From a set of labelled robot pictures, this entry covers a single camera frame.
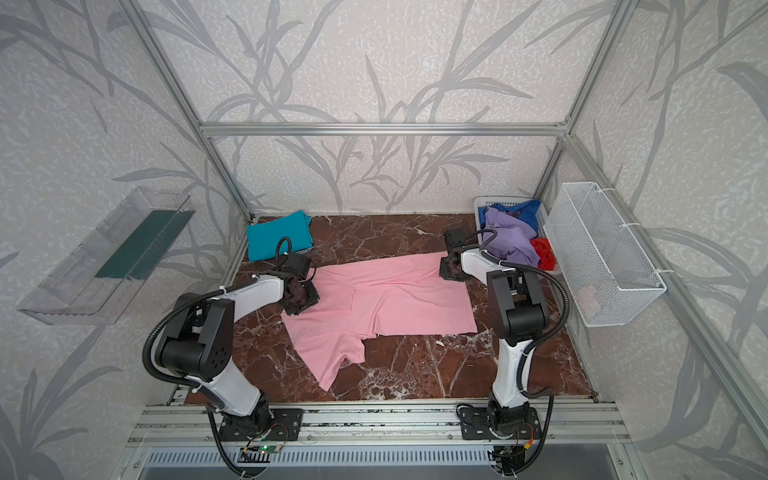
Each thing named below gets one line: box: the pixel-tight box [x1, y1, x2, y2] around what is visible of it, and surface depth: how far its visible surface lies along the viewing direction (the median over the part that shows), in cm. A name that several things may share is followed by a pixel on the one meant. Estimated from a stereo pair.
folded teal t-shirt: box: [246, 210, 314, 262], surface depth 122 cm
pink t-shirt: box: [281, 253, 478, 391], surface depth 96 cm
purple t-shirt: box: [483, 206, 540, 268], surface depth 92 cm
